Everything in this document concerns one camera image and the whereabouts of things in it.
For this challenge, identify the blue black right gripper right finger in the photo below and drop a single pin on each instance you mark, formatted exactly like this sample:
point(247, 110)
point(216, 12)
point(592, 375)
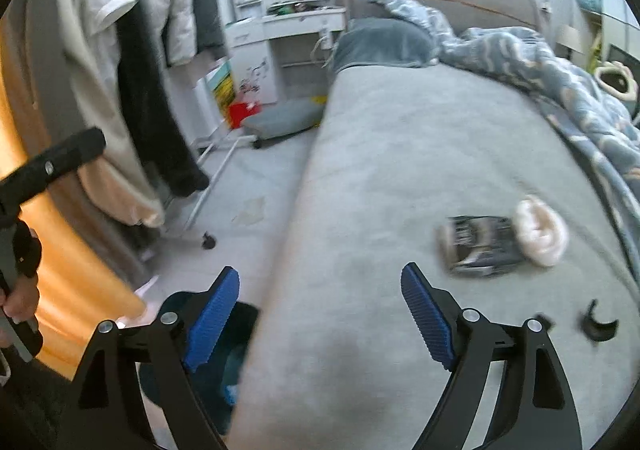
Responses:
point(534, 409)

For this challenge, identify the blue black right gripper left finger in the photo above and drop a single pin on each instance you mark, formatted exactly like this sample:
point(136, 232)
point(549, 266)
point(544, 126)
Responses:
point(105, 409)

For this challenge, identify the black curved plastic piece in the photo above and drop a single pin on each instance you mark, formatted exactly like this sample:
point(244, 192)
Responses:
point(594, 330)

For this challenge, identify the black tissue pack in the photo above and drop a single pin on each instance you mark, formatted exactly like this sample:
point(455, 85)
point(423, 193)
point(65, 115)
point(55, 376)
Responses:
point(479, 246)

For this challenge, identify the white sock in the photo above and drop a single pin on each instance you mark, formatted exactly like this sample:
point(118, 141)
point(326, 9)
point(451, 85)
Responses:
point(541, 233)

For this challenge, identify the person's left hand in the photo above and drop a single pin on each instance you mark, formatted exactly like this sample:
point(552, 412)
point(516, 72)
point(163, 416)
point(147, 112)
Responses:
point(22, 302)

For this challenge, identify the orange curtain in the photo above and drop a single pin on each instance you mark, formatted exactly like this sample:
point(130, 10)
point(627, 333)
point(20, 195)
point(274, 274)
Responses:
point(77, 289)

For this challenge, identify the hanging black garment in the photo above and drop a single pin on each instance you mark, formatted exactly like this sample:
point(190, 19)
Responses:
point(153, 36)

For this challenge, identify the white clothes rack base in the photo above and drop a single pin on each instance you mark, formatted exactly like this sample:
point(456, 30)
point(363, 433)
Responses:
point(183, 213)

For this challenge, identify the red box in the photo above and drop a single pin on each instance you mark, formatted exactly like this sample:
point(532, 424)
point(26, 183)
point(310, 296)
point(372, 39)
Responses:
point(239, 111)

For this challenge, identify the hanging beige coat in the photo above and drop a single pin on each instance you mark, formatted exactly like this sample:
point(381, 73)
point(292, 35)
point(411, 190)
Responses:
point(116, 183)

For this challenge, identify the blue patterned fleece duvet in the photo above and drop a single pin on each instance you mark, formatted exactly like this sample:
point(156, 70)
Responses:
point(595, 123)

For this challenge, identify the white dressing table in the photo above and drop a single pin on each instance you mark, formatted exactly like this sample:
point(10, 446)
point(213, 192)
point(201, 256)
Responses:
point(279, 48)

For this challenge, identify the white cloud cat bed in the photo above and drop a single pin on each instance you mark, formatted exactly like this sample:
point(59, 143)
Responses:
point(617, 80)

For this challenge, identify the bedside lamp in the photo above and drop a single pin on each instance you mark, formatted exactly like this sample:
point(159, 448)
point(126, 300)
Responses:
point(568, 39)

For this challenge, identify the grey blue pillow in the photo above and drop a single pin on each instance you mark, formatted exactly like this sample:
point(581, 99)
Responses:
point(385, 42)

